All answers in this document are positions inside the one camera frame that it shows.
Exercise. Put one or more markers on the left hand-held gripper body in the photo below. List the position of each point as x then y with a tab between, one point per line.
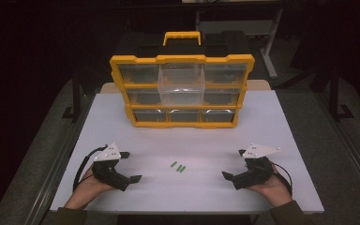
109	173

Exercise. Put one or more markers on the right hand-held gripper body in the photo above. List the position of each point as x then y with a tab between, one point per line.
256	173

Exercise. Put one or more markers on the small green plastic piece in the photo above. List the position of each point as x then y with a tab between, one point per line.
173	164
179	168
183	169

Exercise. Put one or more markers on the clear plastic drawer bin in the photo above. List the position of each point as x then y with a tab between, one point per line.
181	82

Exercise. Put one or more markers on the yellow and black organizer case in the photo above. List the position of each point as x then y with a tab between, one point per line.
181	58

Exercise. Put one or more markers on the person's right hand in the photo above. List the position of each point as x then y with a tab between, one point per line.
275	190

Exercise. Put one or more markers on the person's left hand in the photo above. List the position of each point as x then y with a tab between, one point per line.
87	190

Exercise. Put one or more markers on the black metal stand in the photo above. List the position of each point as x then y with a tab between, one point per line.
335	93
75	93

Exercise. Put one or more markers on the white desk with metal legs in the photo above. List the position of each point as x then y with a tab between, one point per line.
270	47

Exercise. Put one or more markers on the aluminium frame rail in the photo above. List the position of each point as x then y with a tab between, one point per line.
353	153
56	175

